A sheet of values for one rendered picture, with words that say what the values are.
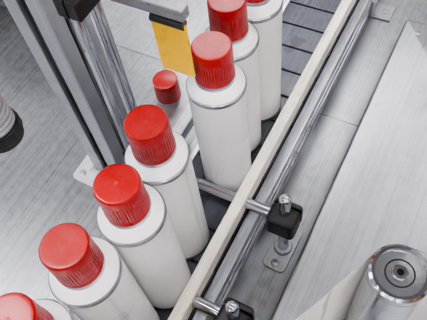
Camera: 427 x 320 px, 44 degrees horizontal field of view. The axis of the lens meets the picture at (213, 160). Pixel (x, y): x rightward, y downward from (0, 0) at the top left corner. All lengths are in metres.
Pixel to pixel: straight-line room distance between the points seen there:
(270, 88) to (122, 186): 0.27
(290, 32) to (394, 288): 0.45
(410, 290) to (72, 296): 0.22
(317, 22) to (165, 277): 0.41
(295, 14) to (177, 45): 0.36
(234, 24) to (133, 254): 0.20
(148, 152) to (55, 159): 0.34
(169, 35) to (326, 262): 0.27
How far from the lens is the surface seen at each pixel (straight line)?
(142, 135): 0.37
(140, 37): 0.81
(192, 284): 0.50
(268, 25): 0.51
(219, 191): 0.54
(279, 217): 0.51
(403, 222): 0.57
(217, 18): 0.45
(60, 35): 0.48
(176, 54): 0.41
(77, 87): 0.52
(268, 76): 0.56
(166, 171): 0.40
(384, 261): 0.35
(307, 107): 0.64
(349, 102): 0.71
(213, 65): 0.41
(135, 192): 0.35
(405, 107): 0.65
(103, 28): 0.44
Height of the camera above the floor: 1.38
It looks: 58 degrees down
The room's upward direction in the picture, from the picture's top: 10 degrees counter-clockwise
